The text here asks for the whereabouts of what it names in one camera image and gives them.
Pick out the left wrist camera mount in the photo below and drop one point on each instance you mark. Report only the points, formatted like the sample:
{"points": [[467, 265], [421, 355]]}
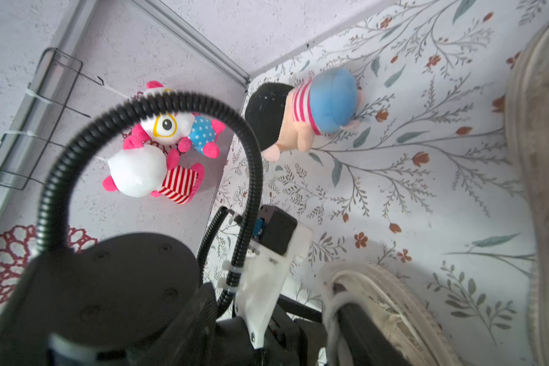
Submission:
{"points": [[278, 240]]}

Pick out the beige sneaker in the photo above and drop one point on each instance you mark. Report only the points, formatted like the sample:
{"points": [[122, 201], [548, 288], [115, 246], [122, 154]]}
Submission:
{"points": [[527, 135], [400, 315]]}

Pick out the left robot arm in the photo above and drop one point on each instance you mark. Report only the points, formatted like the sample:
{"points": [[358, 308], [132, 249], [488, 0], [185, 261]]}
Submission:
{"points": [[136, 299]]}

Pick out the white pink striped plush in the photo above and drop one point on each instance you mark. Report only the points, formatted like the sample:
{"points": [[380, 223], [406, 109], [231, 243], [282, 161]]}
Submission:
{"points": [[140, 170]]}

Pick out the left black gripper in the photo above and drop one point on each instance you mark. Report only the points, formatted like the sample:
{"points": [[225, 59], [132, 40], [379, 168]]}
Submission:
{"points": [[294, 336]]}

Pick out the black-haired small doll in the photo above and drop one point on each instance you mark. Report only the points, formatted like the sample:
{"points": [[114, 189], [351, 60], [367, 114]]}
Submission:
{"points": [[285, 118]]}

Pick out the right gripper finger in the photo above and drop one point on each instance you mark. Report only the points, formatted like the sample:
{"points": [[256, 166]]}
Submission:
{"points": [[365, 342]]}

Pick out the white plush with glasses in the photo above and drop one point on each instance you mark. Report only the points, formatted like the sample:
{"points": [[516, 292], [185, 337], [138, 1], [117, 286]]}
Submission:
{"points": [[183, 131]]}

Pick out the black wire basket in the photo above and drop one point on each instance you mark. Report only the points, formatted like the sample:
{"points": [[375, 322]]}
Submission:
{"points": [[47, 97]]}

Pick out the floral table mat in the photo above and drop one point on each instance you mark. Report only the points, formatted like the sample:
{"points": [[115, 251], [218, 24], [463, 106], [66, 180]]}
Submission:
{"points": [[424, 187]]}

